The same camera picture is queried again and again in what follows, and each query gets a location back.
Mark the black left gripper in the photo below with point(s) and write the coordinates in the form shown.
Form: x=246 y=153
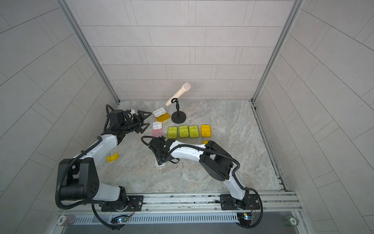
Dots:
x=138 y=123

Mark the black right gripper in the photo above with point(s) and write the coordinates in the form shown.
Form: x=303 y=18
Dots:
x=159 y=157

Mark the pink pillbox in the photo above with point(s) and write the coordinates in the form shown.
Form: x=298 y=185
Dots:
x=157 y=129

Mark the clear pillbox white tray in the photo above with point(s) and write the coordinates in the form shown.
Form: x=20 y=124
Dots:
x=159 y=165

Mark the green pillbox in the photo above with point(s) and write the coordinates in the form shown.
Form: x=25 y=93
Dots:
x=194 y=131
x=172 y=132
x=183 y=131

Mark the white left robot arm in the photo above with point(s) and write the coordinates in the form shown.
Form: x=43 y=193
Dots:
x=77 y=179

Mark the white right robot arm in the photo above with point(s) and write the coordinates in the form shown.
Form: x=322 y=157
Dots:
x=218 y=163

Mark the black microphone stand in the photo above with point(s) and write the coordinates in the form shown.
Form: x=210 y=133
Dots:
x=178 y=117

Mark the yellow pillbox left edge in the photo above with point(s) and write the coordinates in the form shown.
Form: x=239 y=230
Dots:
x=112 y=158

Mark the beige microphone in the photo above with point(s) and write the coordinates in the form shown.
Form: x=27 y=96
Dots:
x=185 y=88

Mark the left green circuit board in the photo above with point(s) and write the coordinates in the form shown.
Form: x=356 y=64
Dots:
x=120 y=219

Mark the green circuit board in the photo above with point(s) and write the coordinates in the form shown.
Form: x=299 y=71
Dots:
x=245 y=218
x=120 y=219

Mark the right green circuit board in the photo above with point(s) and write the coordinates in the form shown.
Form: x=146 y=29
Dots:
x=245 y=218

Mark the left round marker disc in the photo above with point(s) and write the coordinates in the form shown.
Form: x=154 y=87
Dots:
x=62 y=220

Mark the round marker disc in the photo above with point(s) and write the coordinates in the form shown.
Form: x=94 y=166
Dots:
x=291 y=221
x=62 y=220

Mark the right round marker disc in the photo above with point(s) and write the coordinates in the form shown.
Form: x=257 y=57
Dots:
x=291 y=221

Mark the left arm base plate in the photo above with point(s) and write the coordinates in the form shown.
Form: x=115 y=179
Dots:
x=130 y=204

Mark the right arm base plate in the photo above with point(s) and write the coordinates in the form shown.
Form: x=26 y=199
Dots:
x=249 y=202

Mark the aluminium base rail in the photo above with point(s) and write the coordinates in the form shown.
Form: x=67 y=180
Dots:
x=167 y=203

